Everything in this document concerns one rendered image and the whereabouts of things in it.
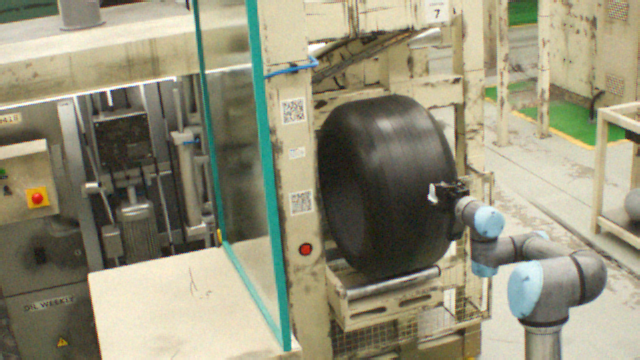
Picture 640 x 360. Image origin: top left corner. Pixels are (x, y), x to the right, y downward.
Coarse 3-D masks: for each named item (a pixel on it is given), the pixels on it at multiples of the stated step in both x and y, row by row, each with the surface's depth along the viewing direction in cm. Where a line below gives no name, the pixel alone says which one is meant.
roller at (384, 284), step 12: (396, 276) 253; (408, 276) 253; (420, 276) 254; (432, 276) 256; (348, 288) 248; (360, 288) 249; (372, 288) 250; (384, 288) 251; (396, 288) 253; (348, 300) 248
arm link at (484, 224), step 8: (464, 208) 205; (472, 208) 202; (480, 208) 199; (488, 208) 198; (464, 216) 204; (472, 216) 200; (480, 216) 197; (488, 216) 196; (496, 216) 197; (472, 224) 200; (480, 224) 197; (488, 224) 196; (496, 224) 197; (504, 224) 198; (472, 232) 201; (480, 232) 198; (488, 232) 197; (496, 232) 198; (480, 240) 200
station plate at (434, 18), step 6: (426, 0) 260; (432, 0) 260; (438, 0) 261; (444, 0) 262; (426, 6) 260; (432, 6) 261; (438, 6) 262; (444, 6) 263; (426, 12) 261; (432, 12) 262; (438, 12) 263; (444, 12) 263; (426, 18) 262; (432, 18) 263; (438, 18) 263; (444, 18) 264
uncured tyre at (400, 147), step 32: (384, 96) 252; (352, 128) 237; (384, 128) 234; (416, 128) 235; (320, 160) 268; (352, 160) 236; (384, 160) 228; (416, 160) 230; (448, 160) 234; (352, 192) 283; (384, 192) 227; (416, 192) 229; (352, 224) 279; (384, 224) 230; (416, 224) 232; (352, 256) 253; (384, 256) 236; (416, 256) 240
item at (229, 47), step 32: (192, 0) 181; (224, 0) 150; (256, 0) 131; (224, 32) 155; (256, 32) 133; (224, 64) 161; (256, 64) 135; (224, 96) 167; (256, 96) 137; (224, 128) 174; (256, 128) 144; (224, 160) 181; (256, 160) 149; (224, 192) 190; (256, 192) 154; (224, 224) 199; (256, 224) 160; (256, 256) 167; (256, 288) 174; (288, 320) 154
